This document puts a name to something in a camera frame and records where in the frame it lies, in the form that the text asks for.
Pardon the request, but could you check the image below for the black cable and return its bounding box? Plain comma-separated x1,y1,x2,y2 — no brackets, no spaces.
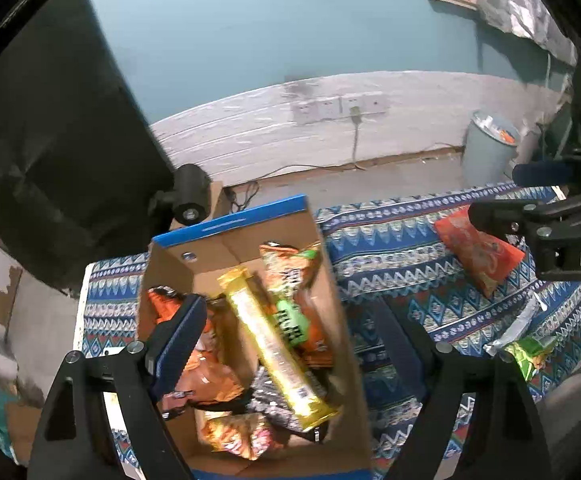
225,162,353,211

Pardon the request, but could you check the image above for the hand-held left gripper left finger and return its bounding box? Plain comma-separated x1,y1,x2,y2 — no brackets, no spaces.
25,292,208,480

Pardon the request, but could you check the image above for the cardboard box with blue rim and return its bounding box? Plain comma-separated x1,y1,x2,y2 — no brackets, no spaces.
135,194,373,480

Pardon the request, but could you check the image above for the beige plug with cable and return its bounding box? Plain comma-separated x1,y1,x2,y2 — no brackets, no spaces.
349,105,371,168

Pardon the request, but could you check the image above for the green and brown snack packet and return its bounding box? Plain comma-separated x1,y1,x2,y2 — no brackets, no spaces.
273,297,316,348

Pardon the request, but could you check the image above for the light blue waste bin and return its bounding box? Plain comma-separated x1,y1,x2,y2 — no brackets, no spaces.
460,110,521,183

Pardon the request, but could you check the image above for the blue patterned tablecloth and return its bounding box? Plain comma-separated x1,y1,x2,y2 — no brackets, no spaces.
73,182,581,480

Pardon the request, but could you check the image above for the dark orange snack packet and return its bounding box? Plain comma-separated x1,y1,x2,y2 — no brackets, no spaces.
297,292,338,368

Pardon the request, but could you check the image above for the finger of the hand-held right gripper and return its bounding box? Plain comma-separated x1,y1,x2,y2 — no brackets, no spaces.
467,200,541,236
511,147,581,188

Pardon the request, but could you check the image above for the black patterned snack packet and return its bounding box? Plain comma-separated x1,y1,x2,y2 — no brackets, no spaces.
243,365,331,443

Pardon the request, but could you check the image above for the long yellow snack packet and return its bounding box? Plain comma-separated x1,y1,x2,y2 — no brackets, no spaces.
218,267,341,431

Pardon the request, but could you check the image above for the person's grey trouser leg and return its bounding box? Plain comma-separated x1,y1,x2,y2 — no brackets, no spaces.
540,355,581,461

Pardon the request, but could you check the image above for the silver curtain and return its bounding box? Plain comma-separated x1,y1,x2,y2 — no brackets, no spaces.
473,0,578,63

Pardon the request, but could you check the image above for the orange packet with white band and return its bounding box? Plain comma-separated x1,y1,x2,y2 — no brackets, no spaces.
200,410,274,461

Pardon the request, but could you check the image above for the black camera on stand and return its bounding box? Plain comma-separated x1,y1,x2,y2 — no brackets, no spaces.
148,162,211,226

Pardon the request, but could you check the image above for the orange and green snack packet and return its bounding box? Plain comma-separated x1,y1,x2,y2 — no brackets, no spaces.
259,241,323,306

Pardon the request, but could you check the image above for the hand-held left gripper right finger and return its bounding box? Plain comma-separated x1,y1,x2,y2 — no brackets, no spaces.
375,302,553,480

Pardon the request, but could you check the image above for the red snack packet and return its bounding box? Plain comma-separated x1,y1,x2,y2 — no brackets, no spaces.
434,205,527,298

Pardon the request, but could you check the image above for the white kettle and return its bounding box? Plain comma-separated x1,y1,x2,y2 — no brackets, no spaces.
513,127,541,166

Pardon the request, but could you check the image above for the orange chip packet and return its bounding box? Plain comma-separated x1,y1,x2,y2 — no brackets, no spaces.
170,347,245,406
148,286,188,326

